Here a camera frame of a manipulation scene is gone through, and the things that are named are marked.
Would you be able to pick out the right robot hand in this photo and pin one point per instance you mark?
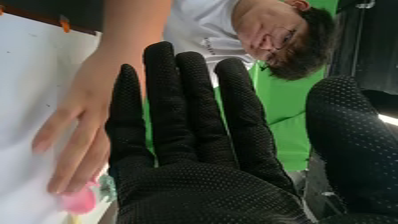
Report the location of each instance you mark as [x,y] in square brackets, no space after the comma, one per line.
[206,193]

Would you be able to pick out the pink flower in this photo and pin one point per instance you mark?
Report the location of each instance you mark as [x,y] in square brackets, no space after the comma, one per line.
[78,201]

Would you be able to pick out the person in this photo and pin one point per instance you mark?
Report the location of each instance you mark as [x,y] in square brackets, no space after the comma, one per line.
[201,20]

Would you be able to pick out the dark mat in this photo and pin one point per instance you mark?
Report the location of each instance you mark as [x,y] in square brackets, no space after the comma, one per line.
[46,10]

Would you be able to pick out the blue flower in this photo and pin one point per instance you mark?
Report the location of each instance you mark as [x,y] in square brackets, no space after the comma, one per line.
[106,188]

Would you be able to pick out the yellow flower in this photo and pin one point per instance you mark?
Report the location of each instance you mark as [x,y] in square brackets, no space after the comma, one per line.
[73,219]

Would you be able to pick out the white sheet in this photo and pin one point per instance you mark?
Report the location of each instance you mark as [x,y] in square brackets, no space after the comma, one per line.
[28,100]

